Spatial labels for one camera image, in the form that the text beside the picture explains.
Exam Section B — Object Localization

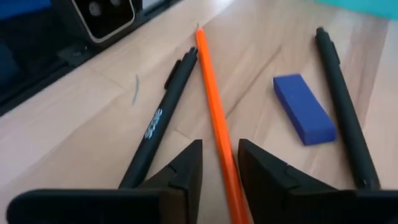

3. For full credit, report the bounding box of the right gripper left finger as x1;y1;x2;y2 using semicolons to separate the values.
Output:
5;139;203;224

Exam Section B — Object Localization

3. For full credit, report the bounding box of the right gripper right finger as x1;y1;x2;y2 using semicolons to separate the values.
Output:
238;138;398;224

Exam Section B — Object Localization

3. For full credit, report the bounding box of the orange pencil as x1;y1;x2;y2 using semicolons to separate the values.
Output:
195;26;252;224

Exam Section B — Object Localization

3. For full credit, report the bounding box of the black pen white logo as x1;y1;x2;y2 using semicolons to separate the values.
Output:
118;46;199;190

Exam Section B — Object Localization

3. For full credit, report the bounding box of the blue-purple eraser block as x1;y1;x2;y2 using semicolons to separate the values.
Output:
272;73;338;146

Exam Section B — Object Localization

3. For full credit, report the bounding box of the table-level camera box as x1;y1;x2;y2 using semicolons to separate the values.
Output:
51;0;144;44

